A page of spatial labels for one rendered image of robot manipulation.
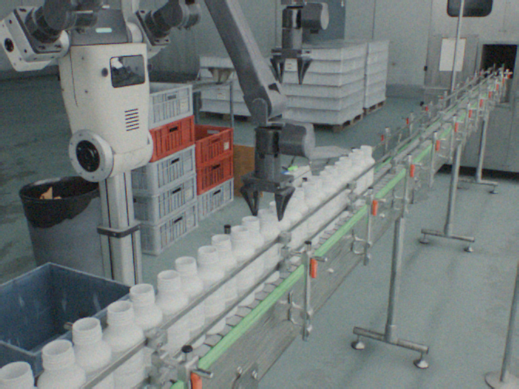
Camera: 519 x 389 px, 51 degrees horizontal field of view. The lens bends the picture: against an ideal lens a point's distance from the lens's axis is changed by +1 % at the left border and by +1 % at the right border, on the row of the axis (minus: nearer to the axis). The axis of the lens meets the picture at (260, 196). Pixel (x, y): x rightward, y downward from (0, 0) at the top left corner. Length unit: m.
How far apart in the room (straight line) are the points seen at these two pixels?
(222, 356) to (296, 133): 0.46
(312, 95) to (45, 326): 6.65
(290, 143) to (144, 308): 0.45
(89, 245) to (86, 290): 1.80
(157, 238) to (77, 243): 0.73
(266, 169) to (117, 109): 0.61
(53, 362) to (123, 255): 1.05
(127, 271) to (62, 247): 1.46
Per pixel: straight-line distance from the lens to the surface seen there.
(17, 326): 1.56
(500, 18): 5.73
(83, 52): 1.59
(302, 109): 7.98
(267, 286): 1.23
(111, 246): 1.80
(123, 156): 1.66
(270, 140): 1.13
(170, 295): 0.92
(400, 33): 11.58
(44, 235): 3.25
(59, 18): 1.41
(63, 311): 1.60
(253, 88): 1.12
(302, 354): 2.78
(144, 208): 3.75
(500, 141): 5.83
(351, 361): 2.76
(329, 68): 7.79
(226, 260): 1.06
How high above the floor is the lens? 1.58
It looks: 18 degrees down
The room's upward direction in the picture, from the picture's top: straight up
